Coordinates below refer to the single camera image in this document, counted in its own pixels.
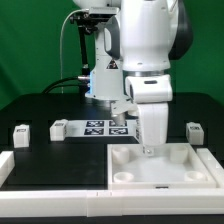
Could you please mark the white square tabletop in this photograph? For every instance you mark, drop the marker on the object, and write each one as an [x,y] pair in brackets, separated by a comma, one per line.
[172,166]

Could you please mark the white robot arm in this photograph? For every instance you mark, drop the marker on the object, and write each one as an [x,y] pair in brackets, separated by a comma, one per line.
[135,41]

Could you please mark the black camera on stand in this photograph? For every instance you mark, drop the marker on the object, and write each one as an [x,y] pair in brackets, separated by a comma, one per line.
[88,19]

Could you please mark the white U-shaped fence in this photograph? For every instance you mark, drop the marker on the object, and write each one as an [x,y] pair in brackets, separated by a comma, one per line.
[90,203]

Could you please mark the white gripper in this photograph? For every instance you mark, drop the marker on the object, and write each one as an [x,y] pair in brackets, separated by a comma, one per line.
[150,97]

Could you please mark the white fiducial marker sheet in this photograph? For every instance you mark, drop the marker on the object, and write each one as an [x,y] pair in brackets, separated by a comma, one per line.
[99,128]

